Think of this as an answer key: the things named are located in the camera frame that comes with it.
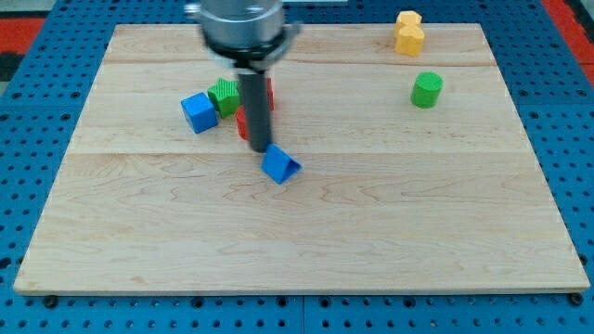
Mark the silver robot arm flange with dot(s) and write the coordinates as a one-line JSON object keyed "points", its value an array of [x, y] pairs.
{"points": [[251, 35]]}

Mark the blue cube block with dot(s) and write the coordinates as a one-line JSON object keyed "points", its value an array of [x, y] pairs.
{"points": [[199, 113]]}

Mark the blue triangular prism block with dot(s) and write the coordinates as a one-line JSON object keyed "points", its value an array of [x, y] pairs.
{"points": [[279, 165]]}

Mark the red block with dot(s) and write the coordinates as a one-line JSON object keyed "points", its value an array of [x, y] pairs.
{"points": [[240, 111]]}

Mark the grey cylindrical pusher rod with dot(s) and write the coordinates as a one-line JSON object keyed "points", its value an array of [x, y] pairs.
{"points": [[254, 98]]}

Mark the green star block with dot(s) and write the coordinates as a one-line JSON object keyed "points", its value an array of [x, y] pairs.
{"points": [[225, 97]]}

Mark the light wooden board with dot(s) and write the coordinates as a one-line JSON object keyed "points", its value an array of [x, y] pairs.
{"points": [[391, 198]]}

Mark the green cylinder block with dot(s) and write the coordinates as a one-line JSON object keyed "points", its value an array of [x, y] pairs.
{"points": [[426, 90]]}

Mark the yellow heart block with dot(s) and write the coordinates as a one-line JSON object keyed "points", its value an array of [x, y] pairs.
{"points": [[409, 40]]}

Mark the yellow hexagon block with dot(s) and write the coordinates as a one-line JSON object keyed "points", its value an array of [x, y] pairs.
{"points": [[406, 18]]}

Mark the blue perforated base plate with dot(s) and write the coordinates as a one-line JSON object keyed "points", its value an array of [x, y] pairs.
{"points": [[46, 94]]}

